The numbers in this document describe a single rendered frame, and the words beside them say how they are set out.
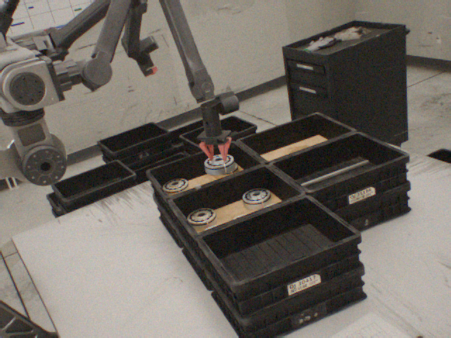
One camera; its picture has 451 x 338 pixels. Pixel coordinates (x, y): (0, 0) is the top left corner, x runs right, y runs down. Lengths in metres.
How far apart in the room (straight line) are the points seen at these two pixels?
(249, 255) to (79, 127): 3.46
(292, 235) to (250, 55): 3.95
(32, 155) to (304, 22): 4.36
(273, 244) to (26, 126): 0.89
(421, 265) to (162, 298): 0.82
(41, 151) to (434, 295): 1.30
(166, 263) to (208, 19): 3.60
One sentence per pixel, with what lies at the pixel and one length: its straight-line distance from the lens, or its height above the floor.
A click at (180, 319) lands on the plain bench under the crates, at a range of 1.81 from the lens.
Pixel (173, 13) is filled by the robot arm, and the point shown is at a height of 1.53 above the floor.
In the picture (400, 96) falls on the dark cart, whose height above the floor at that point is 0.46.
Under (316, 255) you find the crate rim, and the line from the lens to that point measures 1.57.
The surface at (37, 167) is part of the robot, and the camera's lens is 1.99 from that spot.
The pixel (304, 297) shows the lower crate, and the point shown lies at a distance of 1.62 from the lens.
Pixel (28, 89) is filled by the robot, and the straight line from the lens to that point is 1.68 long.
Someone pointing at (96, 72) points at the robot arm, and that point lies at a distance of 1.70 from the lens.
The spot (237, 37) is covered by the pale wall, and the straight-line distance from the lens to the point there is 5.54.
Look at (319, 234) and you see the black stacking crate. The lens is 1.83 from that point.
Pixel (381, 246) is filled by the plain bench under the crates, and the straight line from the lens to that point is 1.98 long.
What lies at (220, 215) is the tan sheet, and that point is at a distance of 2.01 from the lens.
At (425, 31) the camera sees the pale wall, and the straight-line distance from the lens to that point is 5.76.
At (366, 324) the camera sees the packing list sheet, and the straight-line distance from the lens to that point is 1.69.
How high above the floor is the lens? 1.83
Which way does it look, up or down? 26 degrees down
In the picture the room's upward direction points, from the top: 12 degrees counter-clockwise
